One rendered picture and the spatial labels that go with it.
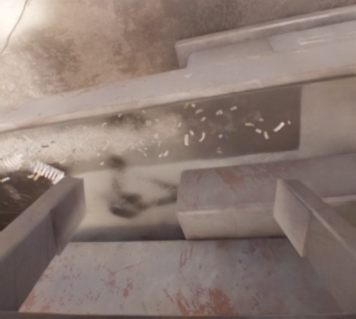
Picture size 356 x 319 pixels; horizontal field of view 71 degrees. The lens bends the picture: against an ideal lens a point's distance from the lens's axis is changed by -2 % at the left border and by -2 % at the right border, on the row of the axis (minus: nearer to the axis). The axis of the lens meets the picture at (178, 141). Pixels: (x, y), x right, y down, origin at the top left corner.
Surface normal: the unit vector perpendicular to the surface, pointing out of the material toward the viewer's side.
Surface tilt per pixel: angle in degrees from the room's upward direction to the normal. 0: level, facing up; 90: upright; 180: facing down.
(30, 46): 0
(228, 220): 0
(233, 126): 0
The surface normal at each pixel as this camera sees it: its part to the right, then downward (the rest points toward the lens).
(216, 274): -0.24, -0.78
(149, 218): -0.11, 0.61
